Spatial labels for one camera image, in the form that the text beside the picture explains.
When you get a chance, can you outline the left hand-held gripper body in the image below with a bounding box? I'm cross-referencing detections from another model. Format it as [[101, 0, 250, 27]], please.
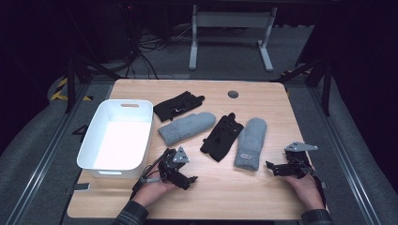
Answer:
[[139, 146, 191, 188]]

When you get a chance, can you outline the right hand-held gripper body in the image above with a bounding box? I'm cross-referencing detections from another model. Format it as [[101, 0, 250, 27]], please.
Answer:
[[283, 142, 319, 180]]

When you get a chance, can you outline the black knit glove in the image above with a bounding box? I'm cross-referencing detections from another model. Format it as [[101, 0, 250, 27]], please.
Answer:
[[152, 90, 206, 123], [200, 112, 245, 163]]

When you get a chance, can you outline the person's right hand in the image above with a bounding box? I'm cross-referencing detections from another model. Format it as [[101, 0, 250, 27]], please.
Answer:
[[283, 172, 327, 212]]

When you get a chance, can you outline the person's left hand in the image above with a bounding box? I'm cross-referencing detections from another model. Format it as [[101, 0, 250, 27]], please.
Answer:
[[130, 170, 176, 209]]

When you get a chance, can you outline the grey knit mitten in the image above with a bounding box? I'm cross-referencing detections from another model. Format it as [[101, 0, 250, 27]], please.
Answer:
[[234, 117, 268, 173], [157, 112, 217, 147]]

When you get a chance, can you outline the white plastic basket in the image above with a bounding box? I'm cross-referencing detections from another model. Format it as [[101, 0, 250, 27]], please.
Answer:
[[76, 98, 155, 179]]

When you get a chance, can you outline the black metal stand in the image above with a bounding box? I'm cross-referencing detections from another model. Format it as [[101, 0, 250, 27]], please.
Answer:
[[270, 52, 334, 117], [64, 52, 124, 114]]

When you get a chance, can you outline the yellow and black floor tape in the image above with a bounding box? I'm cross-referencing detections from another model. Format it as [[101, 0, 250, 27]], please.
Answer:
[[51, 77, 94, 102]]

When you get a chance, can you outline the grey metal floor rail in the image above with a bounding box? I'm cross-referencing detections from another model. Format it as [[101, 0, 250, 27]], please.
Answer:
[[4, 83, 92, 225], [308, 87, 383, 225]]

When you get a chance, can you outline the tangle of black cables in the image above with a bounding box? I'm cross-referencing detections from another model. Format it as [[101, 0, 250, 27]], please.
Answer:
[[124, 22, 195, 80]]

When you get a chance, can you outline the white metal desk frame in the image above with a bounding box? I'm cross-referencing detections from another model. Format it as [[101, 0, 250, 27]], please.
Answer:
[[188, 4, 279, 72]]

